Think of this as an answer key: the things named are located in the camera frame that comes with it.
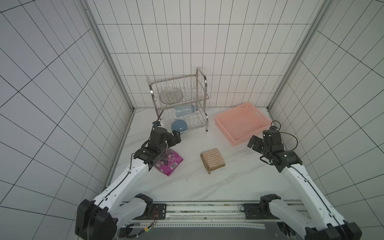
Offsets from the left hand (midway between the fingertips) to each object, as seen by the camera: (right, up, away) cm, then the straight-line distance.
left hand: (172, 138), depth 81 cm
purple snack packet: (-3, -15, +4) cm, 16 cm away
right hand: (+44, -1, -2) cm, 44 cm away
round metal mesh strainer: (-2, +25, +9) cm, 27 cm away
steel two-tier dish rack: (+4, +20, +2) cm, 20 cm away
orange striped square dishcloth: (+23, -14, +9) cm, 29 cm away
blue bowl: (+2, +6, +23) cm, 24 cm away
